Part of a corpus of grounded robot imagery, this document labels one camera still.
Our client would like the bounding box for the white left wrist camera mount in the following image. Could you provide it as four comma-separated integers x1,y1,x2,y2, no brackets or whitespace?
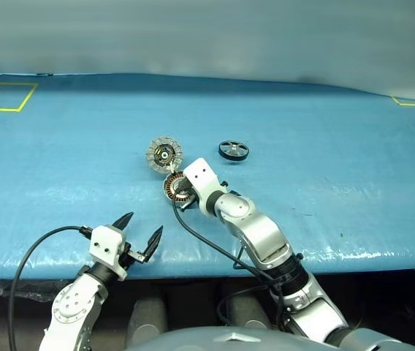
88,225,129,282

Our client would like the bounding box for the silver motor housing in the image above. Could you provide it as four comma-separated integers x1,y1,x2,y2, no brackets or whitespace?
161,171,194,205

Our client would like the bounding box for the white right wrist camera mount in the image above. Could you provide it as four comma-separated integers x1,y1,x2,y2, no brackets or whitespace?
182,157,227,216

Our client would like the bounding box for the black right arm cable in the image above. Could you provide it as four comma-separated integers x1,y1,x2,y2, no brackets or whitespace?
172,200,303,334

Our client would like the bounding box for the dark rounded shape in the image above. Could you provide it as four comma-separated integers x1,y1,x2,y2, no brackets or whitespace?
126,297,169,347
224,287,271,331

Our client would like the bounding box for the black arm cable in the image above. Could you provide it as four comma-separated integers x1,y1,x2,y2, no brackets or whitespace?
172,200,303,334
8,225,92,351

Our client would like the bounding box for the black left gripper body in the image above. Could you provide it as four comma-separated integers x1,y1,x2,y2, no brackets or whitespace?
118,240,149,272

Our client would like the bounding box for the blue table cover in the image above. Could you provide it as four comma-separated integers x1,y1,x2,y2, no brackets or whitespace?
0,70,415,282

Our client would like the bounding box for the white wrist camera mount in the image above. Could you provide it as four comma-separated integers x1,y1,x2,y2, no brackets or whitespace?
182,157,227,216
88,225,129,282

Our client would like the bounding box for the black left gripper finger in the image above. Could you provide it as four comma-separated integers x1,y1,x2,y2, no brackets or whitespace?
112,211,135,233
142,224,164,264

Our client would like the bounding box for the silver finned motor lid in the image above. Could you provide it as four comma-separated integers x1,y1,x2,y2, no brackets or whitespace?
145,135,184,173

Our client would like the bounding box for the black spoked rotor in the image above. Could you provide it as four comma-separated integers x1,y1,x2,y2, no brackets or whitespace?
217,139,251,165

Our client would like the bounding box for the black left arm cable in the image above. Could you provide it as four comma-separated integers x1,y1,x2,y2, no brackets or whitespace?
8,225,92,351

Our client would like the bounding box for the grey robot torso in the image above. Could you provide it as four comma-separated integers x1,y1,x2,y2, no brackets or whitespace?
126,325,415,351

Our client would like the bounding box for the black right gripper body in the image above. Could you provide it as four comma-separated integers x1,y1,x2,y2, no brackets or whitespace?
178,184,199,212

